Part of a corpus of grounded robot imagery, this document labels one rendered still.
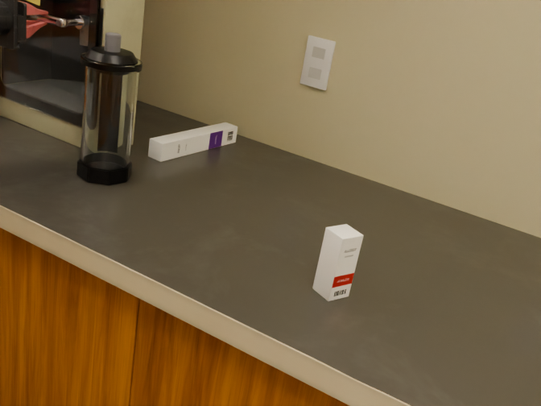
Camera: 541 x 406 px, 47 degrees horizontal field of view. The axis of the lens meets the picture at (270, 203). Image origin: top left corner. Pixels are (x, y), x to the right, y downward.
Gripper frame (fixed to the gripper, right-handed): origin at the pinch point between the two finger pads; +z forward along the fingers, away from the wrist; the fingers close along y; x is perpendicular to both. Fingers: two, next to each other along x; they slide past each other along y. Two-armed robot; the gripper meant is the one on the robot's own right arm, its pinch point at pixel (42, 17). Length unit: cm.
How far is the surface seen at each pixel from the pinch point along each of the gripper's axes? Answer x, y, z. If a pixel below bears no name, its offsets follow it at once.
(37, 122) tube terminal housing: 7.4, -23.9, 5.6
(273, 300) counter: -66, -26, -16
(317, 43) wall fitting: -36, 0, 48
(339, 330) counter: -77, -26, -16
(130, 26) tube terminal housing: -10.5, 0.1, 13.0
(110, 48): -20.0, -1.5, -2.4
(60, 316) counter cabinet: -30, -44, -21
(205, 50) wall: -4.3, -8.3, 48.8
